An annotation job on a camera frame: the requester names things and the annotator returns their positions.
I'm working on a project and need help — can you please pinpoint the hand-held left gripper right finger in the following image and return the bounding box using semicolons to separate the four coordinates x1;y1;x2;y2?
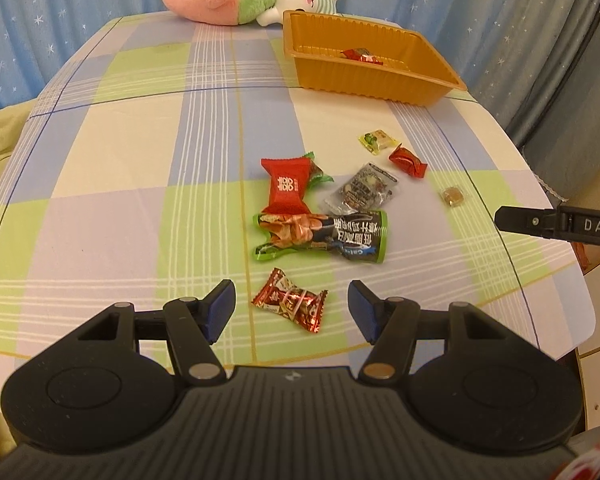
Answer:
347;279;513;386

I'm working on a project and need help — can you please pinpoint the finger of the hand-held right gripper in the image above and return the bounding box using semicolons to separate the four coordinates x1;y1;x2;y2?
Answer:
494;204;564;241

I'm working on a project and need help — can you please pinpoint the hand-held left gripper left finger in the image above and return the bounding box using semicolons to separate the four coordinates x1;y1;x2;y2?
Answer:
72;279;237;386

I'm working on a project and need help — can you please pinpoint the red and white candy wrapper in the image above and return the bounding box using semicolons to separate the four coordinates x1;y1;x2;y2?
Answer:
264;267;330;321

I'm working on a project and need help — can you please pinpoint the brown candy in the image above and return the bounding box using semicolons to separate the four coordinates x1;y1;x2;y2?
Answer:
440;185;467;208

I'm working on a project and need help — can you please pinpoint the long green snack packet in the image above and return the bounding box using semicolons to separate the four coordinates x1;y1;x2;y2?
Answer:
251;208;390;265

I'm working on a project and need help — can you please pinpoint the silver snack packet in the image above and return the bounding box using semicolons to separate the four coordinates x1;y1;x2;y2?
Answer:
323;161;400;214

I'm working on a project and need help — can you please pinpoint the bright red candy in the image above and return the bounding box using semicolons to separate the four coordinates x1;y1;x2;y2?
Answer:
388;143;428;180

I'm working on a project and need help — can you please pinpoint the green candy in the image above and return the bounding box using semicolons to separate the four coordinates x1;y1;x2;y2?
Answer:
300;151;335;192

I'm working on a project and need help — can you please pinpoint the red square snack packet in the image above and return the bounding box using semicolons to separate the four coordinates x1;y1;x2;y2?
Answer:
260;155;314;217

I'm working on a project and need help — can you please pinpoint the yellow-green candy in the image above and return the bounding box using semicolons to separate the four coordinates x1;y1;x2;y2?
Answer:
357;129;400;154

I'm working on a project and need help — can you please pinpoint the orange plastic tray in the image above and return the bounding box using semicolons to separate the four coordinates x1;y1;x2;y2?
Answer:
282;9;469;107

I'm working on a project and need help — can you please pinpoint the checked pastel tablecloth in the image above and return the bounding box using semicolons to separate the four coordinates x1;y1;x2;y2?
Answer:
0;10;599;377

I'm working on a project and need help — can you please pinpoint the dark red wrapped candy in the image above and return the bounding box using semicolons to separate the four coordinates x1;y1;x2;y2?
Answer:
341;46;385;67

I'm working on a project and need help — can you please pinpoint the red and white garment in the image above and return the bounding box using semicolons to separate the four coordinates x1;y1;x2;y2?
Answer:
550;424;600;480

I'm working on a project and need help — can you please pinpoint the beige cloth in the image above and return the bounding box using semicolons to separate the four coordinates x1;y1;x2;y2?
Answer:
0;102;44;213

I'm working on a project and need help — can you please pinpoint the blue star-print curtain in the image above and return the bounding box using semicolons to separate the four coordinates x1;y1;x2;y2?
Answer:
0;0;600;203

